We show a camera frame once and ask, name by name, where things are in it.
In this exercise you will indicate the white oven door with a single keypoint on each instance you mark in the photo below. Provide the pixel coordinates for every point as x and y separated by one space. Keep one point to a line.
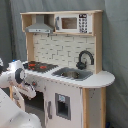
17 97

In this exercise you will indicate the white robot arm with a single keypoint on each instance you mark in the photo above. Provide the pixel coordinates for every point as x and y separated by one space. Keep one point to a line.
11 116

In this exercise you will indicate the wooden toy kitchen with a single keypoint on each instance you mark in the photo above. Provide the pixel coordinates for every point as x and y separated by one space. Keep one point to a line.
62 49

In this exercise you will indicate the black toy faucet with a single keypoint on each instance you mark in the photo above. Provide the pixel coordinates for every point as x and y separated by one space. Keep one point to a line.
82 63

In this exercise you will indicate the grey toy sink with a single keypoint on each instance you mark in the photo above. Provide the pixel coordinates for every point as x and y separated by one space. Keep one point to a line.
73 74

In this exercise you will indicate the black toy stovetop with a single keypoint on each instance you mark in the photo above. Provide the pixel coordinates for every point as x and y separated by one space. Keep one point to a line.
38 66

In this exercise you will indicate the right red oven knob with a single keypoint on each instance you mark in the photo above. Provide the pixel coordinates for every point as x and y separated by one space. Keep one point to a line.
34 83

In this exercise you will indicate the white fridge door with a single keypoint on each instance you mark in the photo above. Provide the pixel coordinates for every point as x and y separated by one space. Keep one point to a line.
63 107

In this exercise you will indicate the toy microwave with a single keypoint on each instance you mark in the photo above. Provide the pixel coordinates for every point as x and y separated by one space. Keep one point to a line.
73 23

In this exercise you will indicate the grey range hood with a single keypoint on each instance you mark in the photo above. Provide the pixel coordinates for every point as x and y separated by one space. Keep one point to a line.
39 26

